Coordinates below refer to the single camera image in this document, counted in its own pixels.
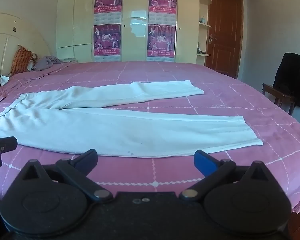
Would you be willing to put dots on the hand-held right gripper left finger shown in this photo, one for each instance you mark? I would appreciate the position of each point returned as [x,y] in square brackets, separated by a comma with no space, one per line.
[88,160]

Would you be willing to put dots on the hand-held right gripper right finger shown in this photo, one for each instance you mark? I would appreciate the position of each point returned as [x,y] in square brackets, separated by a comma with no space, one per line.
[205,163]

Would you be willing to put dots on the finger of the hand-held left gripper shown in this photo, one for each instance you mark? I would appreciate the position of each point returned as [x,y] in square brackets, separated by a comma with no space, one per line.
[6,143]

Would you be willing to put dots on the white pants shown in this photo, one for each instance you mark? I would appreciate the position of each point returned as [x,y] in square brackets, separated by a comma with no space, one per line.
[90,127]

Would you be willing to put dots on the pink checked bedspread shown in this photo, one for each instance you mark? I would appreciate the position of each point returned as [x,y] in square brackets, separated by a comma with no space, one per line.
[240,120]

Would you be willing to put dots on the orange patterned pillow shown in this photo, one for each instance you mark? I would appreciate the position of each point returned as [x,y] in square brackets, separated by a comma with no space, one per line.
[21,58]

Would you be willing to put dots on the grey crumpled cloth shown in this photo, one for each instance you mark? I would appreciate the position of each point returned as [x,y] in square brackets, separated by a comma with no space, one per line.
[46,62]

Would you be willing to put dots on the brown wooden chair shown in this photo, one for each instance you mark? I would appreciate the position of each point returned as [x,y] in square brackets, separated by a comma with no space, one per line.
[277,93]

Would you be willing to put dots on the cream curved headboard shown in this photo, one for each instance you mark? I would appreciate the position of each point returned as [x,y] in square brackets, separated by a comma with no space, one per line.
[5,30]

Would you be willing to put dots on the small dark shelf item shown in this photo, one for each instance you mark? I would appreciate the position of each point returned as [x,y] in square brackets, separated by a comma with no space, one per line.
[199,48]

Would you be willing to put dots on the black jacket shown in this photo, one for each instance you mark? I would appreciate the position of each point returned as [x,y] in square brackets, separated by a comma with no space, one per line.
[291,75]

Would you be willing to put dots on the brown wooden door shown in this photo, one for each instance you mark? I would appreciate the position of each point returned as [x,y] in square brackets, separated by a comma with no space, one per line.
[225,30]

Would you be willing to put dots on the cream corner shelf unit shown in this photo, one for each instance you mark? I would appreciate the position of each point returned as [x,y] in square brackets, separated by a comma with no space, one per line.
[202,26]

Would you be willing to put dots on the cream glossy wardrobe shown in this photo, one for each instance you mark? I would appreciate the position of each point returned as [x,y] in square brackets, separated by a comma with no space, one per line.
[135,10]

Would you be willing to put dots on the purple wall poster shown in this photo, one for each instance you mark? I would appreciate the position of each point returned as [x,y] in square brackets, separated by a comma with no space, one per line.
[107,41]
[163,0]
[161,41]
[108,0]

